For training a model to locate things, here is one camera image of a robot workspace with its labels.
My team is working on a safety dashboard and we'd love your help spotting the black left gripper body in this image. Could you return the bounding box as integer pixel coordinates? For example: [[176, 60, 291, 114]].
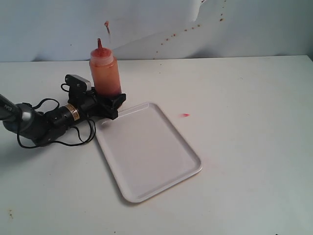
[[58, 87, 103, 122]]

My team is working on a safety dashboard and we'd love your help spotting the red sauce squeeze bottle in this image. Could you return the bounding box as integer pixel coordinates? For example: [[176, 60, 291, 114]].
[[89, 38, 122, 97]]

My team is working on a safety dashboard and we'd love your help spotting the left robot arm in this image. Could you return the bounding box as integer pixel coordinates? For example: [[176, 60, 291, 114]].
[[0, 88, 126, 149]]

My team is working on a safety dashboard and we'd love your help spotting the white rectangular tray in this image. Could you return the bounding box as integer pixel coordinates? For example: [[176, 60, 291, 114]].
[[96, 102, 202, 203]]

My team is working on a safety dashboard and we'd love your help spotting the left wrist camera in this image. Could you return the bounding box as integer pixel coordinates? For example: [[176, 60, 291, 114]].
[[65, 74, 91, 93]]

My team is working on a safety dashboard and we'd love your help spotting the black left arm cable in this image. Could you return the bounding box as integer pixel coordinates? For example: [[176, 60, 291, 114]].
[[16, 83, 96, 148]]

